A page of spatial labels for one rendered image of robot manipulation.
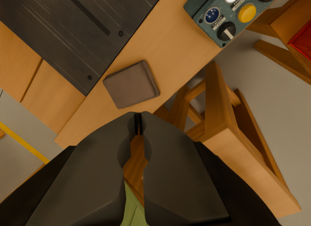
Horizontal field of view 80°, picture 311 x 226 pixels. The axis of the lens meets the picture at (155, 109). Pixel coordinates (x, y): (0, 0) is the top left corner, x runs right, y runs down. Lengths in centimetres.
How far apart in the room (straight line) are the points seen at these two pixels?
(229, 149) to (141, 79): 29
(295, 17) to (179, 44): 24
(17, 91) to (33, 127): 161
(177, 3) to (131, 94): 18
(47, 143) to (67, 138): 167
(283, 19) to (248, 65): 85
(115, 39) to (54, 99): 25
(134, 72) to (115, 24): 10
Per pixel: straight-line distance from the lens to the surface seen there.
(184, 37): 36
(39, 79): 57
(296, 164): 175
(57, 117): 59
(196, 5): 33
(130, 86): 38
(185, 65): 37
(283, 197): 64
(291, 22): 49
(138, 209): 81
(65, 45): 46
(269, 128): 152
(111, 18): 40
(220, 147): 51
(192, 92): 109
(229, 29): 32
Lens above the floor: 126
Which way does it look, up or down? 61 degrees down
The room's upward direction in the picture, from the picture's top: 151 degrees counter-clockwise
